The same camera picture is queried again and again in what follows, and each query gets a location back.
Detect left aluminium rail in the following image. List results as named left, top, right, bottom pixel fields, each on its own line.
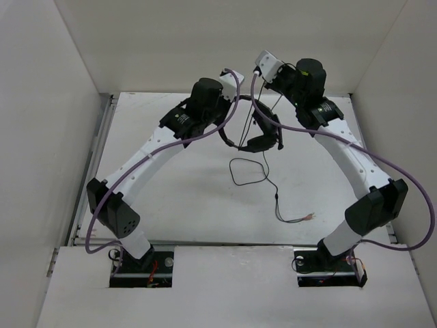
left=62, top=93, right=117, bottom=246

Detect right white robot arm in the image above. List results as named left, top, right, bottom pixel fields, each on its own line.
left=259, top=53, right=408, bottom=269

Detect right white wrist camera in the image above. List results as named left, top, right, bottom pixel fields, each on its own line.
left=255, top=50, right=284, bottom=83

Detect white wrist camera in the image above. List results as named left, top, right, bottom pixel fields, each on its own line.
left=219, top=68, right=244, bottom=103
left=255, top=50, right=284, bottom=83

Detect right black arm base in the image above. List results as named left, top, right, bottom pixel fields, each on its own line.
left=291, top=247, right=368, bottom=288

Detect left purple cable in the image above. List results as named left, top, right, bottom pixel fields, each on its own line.
left=84, top=68, right=241, bottom=254

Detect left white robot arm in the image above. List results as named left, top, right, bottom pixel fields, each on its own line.
left=86, top=70, right=244, bottom=271

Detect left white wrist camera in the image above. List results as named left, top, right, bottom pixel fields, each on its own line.
left=219, top=68, right=244, bottom=103

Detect purple cable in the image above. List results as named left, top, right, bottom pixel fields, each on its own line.
left=251, top=73, right=435, bottom=252
left=84, top=68, right=241, bottom=254

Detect black headphones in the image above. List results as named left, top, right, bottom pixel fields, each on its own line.
left=216, top=94, right=285, bottom=153

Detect black headphone cable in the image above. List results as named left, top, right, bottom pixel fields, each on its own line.
left=228, top=63, right=317, bottom=223

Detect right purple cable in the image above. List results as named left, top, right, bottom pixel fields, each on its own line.
left=251, top=73, right=435, bottom=252

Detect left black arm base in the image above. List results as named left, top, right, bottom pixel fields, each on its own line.
left=108, top=247, right=174, bottom=288

